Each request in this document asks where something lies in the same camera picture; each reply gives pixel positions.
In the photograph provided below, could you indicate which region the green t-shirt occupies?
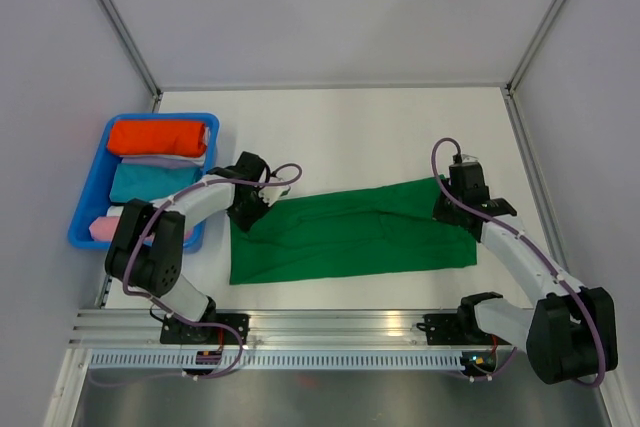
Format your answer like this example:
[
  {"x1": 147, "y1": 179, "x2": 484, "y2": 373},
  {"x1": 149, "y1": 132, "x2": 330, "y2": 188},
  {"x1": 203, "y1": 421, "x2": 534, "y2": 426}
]
[{"x1": 230, "y1": 178, "x2": 477, "y2": 285}]

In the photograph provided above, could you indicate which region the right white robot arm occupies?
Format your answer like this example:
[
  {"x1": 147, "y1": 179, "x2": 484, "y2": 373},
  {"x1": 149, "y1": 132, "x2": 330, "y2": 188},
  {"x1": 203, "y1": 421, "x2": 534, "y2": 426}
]
[{"x1": 433, "y1": 154, "x2": 618, "y2": 387}]

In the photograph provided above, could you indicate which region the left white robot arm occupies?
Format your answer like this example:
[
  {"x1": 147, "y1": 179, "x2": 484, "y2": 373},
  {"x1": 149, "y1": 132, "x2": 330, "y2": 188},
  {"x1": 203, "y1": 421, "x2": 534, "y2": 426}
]
[{"x1": 105, "y1": 152, "x2": 289, "y2": 345}]

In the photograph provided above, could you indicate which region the teal rolled t-shirt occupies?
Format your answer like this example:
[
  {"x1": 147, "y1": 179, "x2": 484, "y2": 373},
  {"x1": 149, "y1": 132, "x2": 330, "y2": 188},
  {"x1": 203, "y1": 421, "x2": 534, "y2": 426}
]
[{"x1": 109, "y1": 163, "x2": 201, "y2": 204}]

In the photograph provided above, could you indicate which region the lilac rolled t-shirt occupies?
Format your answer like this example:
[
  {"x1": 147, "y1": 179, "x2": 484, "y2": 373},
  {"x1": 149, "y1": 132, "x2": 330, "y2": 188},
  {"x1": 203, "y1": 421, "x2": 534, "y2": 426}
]
[{"x1": 121, "y1": 156, "x2": 206, "y2": 169}]

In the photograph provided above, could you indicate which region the orange rolled t-shirt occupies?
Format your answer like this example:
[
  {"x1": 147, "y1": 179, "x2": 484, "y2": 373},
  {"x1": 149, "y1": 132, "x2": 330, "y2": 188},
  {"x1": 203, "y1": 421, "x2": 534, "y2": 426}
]
[{"x1": 106, "y1": 120, "x2": 208, "y2": 158}]

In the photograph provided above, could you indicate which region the white rolled t-shirt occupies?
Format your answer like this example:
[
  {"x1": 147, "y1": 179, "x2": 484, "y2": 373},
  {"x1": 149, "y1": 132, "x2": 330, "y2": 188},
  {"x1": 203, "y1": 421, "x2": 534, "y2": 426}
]
[{"x1": 106, "y1": 205, "x2": 124, "y2": 217}]

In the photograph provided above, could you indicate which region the pink rolled t-shirt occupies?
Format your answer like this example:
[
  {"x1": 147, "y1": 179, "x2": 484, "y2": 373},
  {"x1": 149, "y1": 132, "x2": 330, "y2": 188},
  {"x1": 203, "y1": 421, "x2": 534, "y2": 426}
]
[{"x1": 89, "y1": 215, "x2": 199, "y2": 242}]

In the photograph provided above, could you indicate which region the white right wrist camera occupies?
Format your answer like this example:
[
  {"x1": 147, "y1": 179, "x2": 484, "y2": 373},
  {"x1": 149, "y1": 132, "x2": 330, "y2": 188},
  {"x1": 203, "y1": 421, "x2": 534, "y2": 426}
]
[{"x1": 452, "y1": 153, "x2": 479, "y2": 165}]

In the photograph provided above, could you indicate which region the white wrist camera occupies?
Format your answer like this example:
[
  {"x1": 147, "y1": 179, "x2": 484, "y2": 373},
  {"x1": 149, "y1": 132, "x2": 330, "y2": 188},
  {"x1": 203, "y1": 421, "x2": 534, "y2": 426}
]
[
  {"x1": 258, "y1": 184, "x2": 291, "y2": 208},
  {"x1": 452, "y1": 153, "x2": 479, "y2": 165}
]

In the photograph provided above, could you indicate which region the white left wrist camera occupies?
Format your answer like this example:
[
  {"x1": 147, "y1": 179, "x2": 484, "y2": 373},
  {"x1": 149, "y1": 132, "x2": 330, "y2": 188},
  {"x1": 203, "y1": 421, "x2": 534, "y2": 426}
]
[{"x1": 258, "y1": 184, "x2": 291, "y2": 208}]

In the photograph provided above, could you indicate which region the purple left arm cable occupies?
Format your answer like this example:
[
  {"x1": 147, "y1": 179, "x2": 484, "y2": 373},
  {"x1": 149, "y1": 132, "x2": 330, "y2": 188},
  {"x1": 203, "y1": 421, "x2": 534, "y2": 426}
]
[{"x1": 122, "y1": 162, "x2": 304, "y2": 379}]

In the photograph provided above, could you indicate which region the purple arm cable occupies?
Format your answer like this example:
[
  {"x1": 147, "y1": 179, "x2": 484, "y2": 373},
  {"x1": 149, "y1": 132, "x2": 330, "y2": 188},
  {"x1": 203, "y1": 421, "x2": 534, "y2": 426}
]
[
  {"x1": 122, "y1": 162, "x2": 304, "y2": 379},
  {"x1": 431, "y1": 137, "x2": 609, "y2": 387}
]

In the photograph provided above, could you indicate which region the slotted cable duct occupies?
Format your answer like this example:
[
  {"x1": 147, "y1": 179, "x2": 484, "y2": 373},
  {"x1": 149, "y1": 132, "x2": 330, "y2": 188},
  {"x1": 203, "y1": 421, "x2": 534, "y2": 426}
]
[{"x1": 90, "y1": 350, "x2": 462, "y2": 371}]

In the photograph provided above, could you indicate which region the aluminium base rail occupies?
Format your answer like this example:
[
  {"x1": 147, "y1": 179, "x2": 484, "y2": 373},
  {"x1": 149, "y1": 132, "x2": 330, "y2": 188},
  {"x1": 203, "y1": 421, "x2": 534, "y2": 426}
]
[{"x1": 69, "y1": 309, "x2": 506, "y2": 350}]

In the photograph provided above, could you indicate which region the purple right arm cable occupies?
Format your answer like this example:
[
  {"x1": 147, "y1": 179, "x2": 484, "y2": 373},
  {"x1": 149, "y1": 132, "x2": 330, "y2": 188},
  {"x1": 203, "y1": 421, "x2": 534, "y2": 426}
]
[{"x1": 431, "y1": 137, "x2": 609, "y2": 387}]

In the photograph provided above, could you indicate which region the aluminium frame post right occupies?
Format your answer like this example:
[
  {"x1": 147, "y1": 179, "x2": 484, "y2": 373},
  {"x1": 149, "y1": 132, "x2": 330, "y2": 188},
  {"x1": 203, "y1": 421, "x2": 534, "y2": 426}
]
[{"x1": 505, "y1": 0, "x2": 569, "y2": 97}]

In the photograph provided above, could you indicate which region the aluminium frame post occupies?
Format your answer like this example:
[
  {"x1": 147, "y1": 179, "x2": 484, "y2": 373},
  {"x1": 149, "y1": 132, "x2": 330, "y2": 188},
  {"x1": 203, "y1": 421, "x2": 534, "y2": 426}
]
[
  {"x1": 96, "y1": 0, "x2": 162, "y2": 101},
  {"x1": 505, "y1": 0, "x2": 569, "y2": 97}
]

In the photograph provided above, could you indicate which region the aluminium frame post left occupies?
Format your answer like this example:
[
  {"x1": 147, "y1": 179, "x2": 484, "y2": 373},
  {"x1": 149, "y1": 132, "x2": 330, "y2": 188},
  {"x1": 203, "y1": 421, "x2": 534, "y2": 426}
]
[{"x1": 96, "y1": 0, "x2": 162, "y2": 101}]

